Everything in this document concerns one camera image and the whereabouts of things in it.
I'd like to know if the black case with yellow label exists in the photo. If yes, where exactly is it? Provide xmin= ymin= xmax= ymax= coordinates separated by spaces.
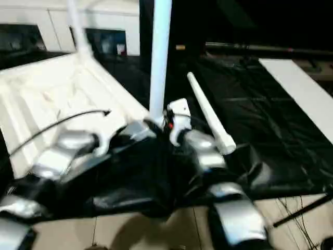
xmin=139 ymin=0 xmax=209 ymax=57

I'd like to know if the white plastic table top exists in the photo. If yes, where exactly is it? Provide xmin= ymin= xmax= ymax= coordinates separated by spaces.
xmin=0 ymin=50 xmax=157 ymax=181

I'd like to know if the white flat board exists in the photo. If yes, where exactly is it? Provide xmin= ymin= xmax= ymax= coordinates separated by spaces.
xmin=258 ymin=58 xmax=333 ymax=146

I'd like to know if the black metal table strut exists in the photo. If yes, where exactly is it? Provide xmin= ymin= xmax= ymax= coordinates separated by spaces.
xmin=272 ymin=193 xmax=333 ymax=228

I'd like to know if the black work mat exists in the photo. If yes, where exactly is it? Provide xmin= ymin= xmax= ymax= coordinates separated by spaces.
xmin=0 ymin=49 xmax=333 ymax=222

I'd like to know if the white plastic table leg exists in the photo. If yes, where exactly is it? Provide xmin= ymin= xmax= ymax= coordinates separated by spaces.
xmin=148 ymin=0 xmax=174 ymax=129
xmin=66 ymin=0 xmax=95 ymax=60
xmin=186 ymin=71 xmax=237 ymax=156

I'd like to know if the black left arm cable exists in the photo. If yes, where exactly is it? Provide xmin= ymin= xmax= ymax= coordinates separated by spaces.
xmin=8 ymin=108 xmax=113 ymax=157

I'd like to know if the black metal rod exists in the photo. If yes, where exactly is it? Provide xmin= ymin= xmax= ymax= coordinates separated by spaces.
xmin=204 ymin=42 xmax=333 ymax=57

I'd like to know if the white cabinet with glass doors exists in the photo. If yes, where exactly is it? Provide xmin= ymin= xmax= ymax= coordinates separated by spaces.
xmin=0 ymin=0 xmax=142 ymax=57

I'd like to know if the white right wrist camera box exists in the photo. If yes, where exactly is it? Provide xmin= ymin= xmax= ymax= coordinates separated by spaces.
xmin=165 ymin=97 xmax=194 ymax=147

